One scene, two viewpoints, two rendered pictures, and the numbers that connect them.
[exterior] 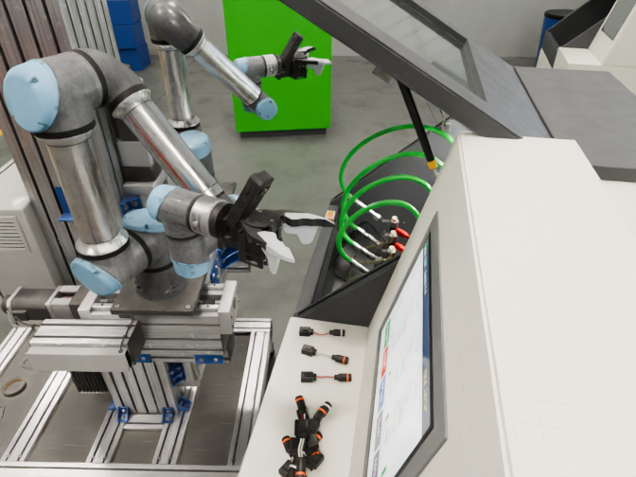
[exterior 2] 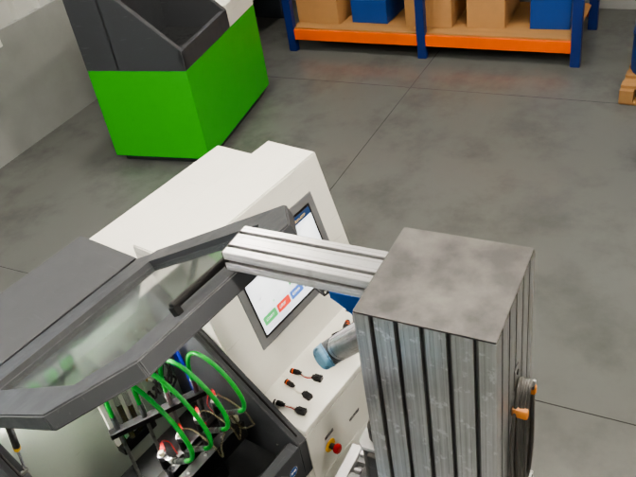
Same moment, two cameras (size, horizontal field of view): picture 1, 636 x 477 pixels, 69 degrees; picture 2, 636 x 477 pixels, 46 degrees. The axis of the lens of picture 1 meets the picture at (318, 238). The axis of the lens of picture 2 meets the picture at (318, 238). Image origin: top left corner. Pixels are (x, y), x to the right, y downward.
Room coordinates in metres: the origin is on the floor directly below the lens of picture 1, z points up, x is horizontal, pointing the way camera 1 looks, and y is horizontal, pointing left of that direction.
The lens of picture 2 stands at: (2.20, 1.02, 2.88)
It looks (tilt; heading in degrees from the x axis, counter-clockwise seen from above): 36 degrees down; 211
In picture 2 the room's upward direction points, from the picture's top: 10 degrees counter-clockwise
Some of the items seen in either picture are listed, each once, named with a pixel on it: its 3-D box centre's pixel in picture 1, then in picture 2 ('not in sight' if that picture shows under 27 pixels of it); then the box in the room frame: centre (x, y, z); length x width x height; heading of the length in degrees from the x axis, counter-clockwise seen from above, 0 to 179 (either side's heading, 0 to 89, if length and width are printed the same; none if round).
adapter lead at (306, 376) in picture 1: (326, 377); (306, 374); (0.72, -0.02, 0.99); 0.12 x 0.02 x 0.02; 89
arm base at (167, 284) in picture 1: (159, 269); not in sight; (1.01, 0.44, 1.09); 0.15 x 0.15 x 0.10
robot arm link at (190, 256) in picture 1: (194, 244); not in sight; (0.78, 0.26, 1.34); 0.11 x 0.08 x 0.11; 153
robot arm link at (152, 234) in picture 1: (149, 236); not in sight; (1.00, 0.44, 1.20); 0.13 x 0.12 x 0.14; 153
